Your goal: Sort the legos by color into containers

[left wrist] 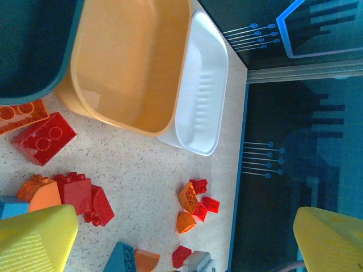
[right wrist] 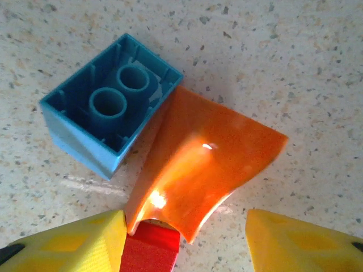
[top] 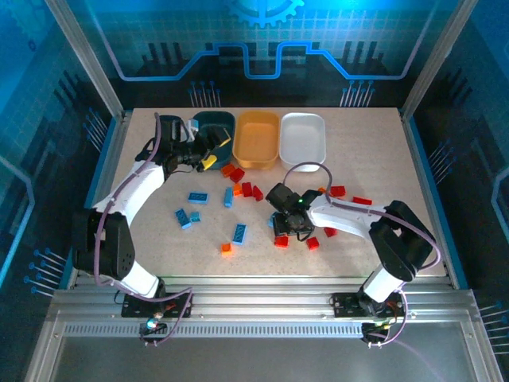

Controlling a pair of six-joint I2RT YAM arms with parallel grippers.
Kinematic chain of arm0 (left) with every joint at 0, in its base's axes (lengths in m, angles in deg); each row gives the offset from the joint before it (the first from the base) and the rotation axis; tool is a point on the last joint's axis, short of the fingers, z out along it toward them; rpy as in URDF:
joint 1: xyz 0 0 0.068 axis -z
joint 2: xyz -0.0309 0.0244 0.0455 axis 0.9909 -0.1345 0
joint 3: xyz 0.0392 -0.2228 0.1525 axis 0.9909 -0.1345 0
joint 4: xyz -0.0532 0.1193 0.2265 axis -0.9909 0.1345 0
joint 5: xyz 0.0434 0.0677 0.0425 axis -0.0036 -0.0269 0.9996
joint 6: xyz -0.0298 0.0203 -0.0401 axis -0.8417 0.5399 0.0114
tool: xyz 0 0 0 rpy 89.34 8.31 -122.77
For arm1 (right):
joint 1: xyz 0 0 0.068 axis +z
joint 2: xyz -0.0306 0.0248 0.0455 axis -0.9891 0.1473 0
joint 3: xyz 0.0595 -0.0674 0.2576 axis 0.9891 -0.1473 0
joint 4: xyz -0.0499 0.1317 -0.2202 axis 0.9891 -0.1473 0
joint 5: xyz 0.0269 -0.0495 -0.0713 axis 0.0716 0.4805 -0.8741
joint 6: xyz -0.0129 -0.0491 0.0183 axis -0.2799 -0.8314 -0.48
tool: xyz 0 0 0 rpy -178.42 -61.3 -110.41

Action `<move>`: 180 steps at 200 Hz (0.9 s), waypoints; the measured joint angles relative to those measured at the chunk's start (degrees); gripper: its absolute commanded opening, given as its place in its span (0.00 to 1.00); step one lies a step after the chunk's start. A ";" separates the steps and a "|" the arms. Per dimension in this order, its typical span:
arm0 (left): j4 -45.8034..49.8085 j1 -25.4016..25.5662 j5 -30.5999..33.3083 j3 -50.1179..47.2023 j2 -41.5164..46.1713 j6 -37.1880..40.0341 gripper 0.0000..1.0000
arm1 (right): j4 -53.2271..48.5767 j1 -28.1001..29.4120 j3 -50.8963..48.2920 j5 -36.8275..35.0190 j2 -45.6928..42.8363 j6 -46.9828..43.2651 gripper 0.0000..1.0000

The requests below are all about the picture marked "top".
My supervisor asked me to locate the yellow plastic container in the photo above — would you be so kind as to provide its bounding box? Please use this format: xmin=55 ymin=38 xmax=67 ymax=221
xmin=232 ymin=110 xmax=281 ymax=171

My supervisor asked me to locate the aluminium side rail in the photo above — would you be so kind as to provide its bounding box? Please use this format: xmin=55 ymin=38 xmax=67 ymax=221
xmin=398 ymin=107 xmax=470 ymax=290
xmin=65 ymin=111 xmax=134 ymax=290

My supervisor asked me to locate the aluminium frame post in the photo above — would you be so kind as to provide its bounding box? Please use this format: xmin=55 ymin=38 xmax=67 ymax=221
xmin=398 ymin=0 xmax=479 ymax=120
xmin=44 ymin=0 xmax=127 ymax=120

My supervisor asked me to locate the grey slotted cable duct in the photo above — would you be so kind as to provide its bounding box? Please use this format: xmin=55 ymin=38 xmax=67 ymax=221
xmin=63 ymin=322 xmax=369 ymax=340

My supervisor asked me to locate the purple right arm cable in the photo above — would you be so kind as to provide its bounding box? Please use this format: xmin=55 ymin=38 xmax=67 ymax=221
xmin=282 ymin=161 xmax=443 ymax=348

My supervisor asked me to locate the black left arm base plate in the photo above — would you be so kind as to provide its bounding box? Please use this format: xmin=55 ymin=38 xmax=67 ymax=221
xmin=121 ymin=292 xmax=195 ymax=319

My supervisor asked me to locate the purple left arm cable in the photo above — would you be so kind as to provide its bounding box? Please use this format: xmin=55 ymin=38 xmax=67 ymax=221
xmin=94 ymin=112 xmax=196 ymax=347

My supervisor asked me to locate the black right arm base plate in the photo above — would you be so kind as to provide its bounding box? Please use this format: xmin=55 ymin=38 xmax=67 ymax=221
xmin=332 ymin=292 xmax=405 ymax=318

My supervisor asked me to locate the aluminium rail beam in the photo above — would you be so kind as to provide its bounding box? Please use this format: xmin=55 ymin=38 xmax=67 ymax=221
xmin=47 ymin=275 xmax=484 ymax=324

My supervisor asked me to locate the teal plastic container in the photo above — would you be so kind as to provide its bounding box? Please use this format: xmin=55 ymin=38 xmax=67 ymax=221
xmin=192 ymin=110 xmax=237 ymax=172

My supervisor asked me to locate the white plastic container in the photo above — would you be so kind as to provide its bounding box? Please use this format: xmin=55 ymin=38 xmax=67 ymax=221
xmin=279 ymin=112 xmax=328 ymax=173

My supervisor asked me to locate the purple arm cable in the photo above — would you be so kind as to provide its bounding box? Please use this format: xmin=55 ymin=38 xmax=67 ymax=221
xmin=282 ymin=161 xmax=443 ymax=348
xmin=94 ymin=112 xmax=196 ymax=347

